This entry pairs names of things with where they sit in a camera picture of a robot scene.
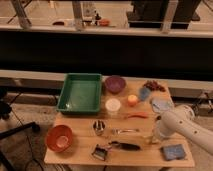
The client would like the yellow banana bunch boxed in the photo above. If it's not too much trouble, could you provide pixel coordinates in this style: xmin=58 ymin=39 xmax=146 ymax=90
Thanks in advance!
xmin=144 ymin=135 xmax=160 ymax=145

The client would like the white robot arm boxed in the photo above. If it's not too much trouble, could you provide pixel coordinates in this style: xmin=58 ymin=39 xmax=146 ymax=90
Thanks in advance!
xmin=153 ymin=105 xmax=213 ymax=155

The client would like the purple bowl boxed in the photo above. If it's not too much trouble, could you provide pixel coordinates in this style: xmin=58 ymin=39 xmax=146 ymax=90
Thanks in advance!
xmin=104 ymin=75 xmax=126 ymax=94

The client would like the white plastic cup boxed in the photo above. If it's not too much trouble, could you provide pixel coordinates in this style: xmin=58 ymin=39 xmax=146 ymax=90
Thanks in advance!
xmin=105 ymin=98 xmax=121 ymax=116

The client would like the green plastic tray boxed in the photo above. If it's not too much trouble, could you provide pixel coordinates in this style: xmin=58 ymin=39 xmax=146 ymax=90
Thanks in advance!
xmin=57 ymin=73 xmax=102 ymax=115

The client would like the orange ball fruit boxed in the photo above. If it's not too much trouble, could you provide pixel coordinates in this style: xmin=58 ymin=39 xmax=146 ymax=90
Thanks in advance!
xmin=127 ymin=95 xmax=139 ymax=107

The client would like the orange carrot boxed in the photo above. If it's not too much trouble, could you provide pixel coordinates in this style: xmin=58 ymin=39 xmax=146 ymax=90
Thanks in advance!
xmin=125 ymin=112 xmax=148 ymax=119

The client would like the blue brush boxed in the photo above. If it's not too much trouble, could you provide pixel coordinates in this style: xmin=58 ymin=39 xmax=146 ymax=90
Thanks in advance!
xmin=139 ymin=87 xmax=151 ymax=101

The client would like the metal measuring cup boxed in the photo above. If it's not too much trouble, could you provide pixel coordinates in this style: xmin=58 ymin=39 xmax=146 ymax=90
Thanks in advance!
xmin=93 ymin=120 xmax=105 ymax=136

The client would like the red grapes bunch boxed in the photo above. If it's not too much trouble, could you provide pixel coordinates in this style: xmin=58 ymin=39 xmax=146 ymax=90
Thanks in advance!
xmin=144 ymin=81 xmax=165 ymax=92

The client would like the silver spoon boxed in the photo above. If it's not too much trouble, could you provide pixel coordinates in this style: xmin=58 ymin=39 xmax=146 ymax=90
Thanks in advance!
xmin=111 ymin=129 xmax=140 ymax=135

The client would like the small metal grater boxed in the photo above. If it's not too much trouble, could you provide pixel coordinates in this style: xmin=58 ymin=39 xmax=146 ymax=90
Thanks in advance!
xmin=92 ymin=145 xmax=108 ymax=161

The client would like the orange bowl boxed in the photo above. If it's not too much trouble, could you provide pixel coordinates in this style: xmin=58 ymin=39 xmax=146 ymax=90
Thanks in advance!
xmin=45 ymin=125 xmax=73 ymax=152

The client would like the blue sponge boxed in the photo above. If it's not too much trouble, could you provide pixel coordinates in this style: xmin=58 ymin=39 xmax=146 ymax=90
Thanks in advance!
xmin=161 ymin=144 xmax=186 ymax=161

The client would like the black tripod stand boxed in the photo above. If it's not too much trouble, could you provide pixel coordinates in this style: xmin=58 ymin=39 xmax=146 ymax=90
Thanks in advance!
xmin=0 ymin=87 xmax=42 ymax=171

